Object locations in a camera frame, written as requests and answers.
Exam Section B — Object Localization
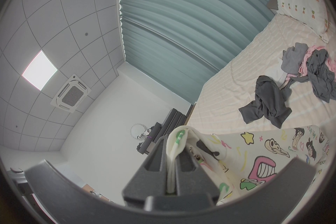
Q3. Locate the bed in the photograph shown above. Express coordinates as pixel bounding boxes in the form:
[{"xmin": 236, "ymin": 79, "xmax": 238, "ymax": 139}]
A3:
[{"xmin": 187, "ymin": 0, "xmax": 336, "ymax": 167}]

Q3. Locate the black garment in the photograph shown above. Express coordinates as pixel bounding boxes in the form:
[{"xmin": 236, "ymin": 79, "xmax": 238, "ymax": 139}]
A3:
[{"xmin": 238, "ymin": 75, "xmax": 292, "ymax": 129}]

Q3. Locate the blue-green curtain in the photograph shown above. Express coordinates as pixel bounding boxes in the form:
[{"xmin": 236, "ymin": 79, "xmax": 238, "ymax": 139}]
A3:
[{"xmin": 117, "ymin": 0, "xmax": 278, "ymax": 106}]

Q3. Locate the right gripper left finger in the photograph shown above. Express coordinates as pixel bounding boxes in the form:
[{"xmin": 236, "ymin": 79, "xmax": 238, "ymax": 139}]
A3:
[{"xmin": 121, "ymin": 135, "xmax": 169, "ymax": 204}]

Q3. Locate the light grey garment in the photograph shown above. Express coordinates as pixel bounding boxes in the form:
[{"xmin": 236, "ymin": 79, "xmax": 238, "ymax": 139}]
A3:
[{"xmin": 282, "ymin": 43, "xmax": 309, "ymax": 77}]

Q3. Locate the pink garment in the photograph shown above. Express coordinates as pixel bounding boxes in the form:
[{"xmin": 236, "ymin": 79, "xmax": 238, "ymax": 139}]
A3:
[{"xmin": 285, "ymin": 44, "xmax": 336, "ymax": 87}]

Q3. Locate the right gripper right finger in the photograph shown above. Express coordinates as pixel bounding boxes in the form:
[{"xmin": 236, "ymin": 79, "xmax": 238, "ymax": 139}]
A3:
[{"xmin": 174, "ymin": 148, "xmax": 219, "ymax": 202}]

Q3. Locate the white ceiling air conditioner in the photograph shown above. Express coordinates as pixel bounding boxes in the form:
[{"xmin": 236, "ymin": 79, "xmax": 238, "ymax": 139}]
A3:
[{"xmin": 50, "ymin": 73, "xmax": 92, "ymax": 113}]

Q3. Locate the white printed pyjama top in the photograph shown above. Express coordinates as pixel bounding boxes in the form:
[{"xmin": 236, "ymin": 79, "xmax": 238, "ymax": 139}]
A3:
[{"xmin": 167, "ymin": 125, "xmax": 330, "ymax": 205}]

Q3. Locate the square ceiling light panel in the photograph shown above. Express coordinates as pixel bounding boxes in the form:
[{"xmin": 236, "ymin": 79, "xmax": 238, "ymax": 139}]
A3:
[{"xmin": 22, "ymin": 50, "xmax": 58, "ymax": 91}]

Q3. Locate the dark grey garment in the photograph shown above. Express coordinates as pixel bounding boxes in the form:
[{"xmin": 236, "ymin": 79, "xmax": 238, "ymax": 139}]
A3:
[{"xmin": 306, "ymin": 49, "xmax": 336, "ymax": 103}]

